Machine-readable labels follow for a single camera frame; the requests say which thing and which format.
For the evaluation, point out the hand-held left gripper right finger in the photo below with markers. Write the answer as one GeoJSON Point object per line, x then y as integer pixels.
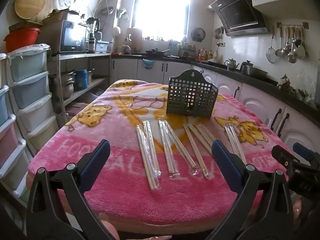
{"type": "Point", "coordinates": [225, 165]}

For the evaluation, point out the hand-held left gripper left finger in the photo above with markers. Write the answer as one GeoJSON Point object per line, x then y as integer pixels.
{"type": "Point", "coordinates": [96, 165]}

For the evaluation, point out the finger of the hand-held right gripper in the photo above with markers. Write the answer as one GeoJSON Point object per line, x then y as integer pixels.
{"type": "Point", "coordinates": [302, 151]}
{"type": "Point", "coordinates": [283, 155]}

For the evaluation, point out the group of chopsticks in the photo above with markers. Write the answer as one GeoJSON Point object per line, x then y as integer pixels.
{"type": "Point", "coordinates": [168, 155]}

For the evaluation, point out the black lattice utensil basket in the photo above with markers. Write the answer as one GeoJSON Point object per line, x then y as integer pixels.
{"type": "Point", "coordinates": [180, 100]}

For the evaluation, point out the person's right hand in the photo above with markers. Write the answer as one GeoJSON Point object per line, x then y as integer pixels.
{"type": "Point", "coordinates": [298, 210]}

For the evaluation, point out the person's left hand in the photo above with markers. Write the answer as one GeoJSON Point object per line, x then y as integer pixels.
{"type": "Point", "coordinates": [110, 227]}

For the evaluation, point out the pink printed blanket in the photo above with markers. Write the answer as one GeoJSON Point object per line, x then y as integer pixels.
{"type": "Point", "coordinates": [125, 200]}

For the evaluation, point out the brown dried plant bundle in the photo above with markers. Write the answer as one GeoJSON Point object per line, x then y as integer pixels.
{"type": "Point", "coordinates": [285, 83]}

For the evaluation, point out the black kitchen countertop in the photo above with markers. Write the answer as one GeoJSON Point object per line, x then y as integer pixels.
{"type": "Point", "coordinates": [265, 82]}

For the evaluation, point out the stacked steel pots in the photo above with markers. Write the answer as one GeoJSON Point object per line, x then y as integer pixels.
{"type": "Point", "coordinates": [65, 85]}

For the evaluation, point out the small steel pot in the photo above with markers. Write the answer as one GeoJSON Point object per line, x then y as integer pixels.
{"type": "Point", "coordinates": [90, 76]}

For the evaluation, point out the blue tin can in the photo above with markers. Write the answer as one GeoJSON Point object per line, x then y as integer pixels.
{"type": "Point", "coordinates": [81, 77]}

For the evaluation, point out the pastel plastic drawer tower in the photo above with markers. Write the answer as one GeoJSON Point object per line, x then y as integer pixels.
{"type": "Point", "coordinates": [8, 142]}
{"type": "Point", "coordinates": [32, 90]}

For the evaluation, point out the large steel spoon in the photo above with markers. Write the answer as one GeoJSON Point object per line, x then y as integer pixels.
{"type": "Point", "coordinates": [291, 57]}

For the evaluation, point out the steel kettle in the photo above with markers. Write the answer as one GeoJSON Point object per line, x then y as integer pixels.
{"type": "Point", "coordinates": [231, 64]}

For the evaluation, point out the steel ladle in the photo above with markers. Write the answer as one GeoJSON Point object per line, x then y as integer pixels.
{"type": "Point", "coordinates": [279, 51]}

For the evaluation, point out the metal kitchen shelf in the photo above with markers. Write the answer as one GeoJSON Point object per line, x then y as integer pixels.
{"type": "Point", "coordinates": [82, 55]}

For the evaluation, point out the condiment bottles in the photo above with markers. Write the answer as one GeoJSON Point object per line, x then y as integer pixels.
{"type": "Point", "coordinates": [206, 55]}

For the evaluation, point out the blue hanging bin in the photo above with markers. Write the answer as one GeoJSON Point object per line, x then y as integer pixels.
{"type": "Point", "coordinates": [148, 64]}

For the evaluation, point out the grey plastic box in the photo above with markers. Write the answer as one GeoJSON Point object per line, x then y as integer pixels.
{"type": "Point", "coordinates": [103, 46]}

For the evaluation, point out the black dish rack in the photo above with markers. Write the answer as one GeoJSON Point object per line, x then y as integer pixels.
{"type": "Point", "coordinates": [187, 51]}

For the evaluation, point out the black microwave oven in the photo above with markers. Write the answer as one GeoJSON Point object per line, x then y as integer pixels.
{"type": "Point", "coordinates": [71, 36]}

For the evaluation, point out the black blender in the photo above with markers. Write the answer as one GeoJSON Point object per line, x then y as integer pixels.
{"type": "Point", "coordinates": [92, 33]}

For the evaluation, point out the red plastic bucket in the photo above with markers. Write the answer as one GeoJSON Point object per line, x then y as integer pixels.
{"type": "Point", "coordinates": [21, 40]}

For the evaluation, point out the black range hood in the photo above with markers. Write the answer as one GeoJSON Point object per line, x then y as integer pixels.
{"type": "Point", "coordinates": [237, 15]}

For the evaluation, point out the brown cardboard box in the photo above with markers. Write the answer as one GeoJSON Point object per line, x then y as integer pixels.
{"type": "Point", "coordinates": [60, 16]}

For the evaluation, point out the kitchen window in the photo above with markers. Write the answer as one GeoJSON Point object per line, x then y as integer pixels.
{"type": "Point", "coordinates": [162, 7]}

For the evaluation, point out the round bamboo tray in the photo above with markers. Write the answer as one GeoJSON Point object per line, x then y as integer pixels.
{"type": "Point", "coordinates": [32, 1]}

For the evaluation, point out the metal utensil rail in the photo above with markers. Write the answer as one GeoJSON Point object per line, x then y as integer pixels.
{"type": "Point", "coordinates": [292, 25]}

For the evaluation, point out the small black wall fan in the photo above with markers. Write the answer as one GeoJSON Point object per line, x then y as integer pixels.
{"type": "Point", "coordinates": [198, 34]}

